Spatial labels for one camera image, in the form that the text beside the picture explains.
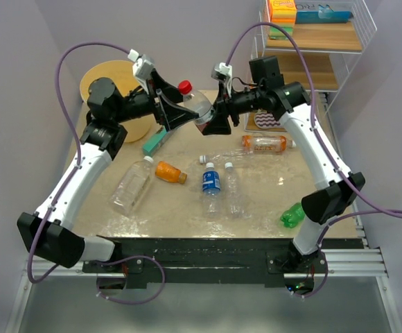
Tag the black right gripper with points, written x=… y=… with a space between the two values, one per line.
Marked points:
x=224 y=104

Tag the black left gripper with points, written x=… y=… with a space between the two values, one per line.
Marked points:
x=165 y=112

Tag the red label red cap bottle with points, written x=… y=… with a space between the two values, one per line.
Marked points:
x=197 y=102

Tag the green plastic bottle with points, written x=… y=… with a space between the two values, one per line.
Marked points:
x=293 y=216

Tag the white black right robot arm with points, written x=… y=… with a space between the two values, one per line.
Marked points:
x=335 y=183

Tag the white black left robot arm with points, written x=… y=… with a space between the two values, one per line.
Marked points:
x=47 y=232

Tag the yellow plastic bin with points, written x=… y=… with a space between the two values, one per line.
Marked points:
x=107 y=90

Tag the crushed clear bottle white cap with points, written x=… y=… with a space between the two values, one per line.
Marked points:
x=240 y=158

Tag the orange label clear bottle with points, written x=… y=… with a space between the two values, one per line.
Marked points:
x=267 y=144

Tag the purple wavy pattern pouch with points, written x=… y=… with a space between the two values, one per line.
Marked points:
x=266 y=121

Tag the teal rectangular box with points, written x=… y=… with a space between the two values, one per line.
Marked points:
x=156 y=141

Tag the blue label clear bottle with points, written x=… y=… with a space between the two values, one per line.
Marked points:
x=211 y=190

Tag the slim clear bottle white cap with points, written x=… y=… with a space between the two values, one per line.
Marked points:
x=233 y=190

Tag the orange juice bottle left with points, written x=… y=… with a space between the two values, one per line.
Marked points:
x=169 y=173

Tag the large clear square bottle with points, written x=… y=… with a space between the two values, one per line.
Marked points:
x=132 y=186

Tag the stacked colourful sponges top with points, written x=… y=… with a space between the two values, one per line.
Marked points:
x=282 y=13

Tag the blue box on shelf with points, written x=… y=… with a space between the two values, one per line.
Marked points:
x=313 y=12

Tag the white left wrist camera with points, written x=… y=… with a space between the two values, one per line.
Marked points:
x=142 y=64

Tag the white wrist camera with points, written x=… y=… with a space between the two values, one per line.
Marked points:
x=223 y=73
x=142 y=64

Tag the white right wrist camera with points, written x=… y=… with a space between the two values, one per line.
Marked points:
x=223 y=73

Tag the white wire shelf rack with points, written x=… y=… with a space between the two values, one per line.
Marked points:
x=331 y=52

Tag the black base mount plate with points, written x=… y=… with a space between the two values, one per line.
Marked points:
x=262 y=261

